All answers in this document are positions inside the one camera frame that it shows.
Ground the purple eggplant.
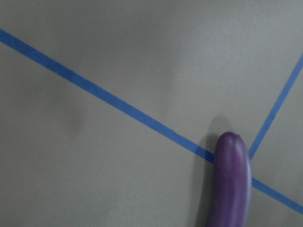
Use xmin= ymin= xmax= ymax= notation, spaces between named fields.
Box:
xmin=206 ymin=132 xmax=252 ymax=227

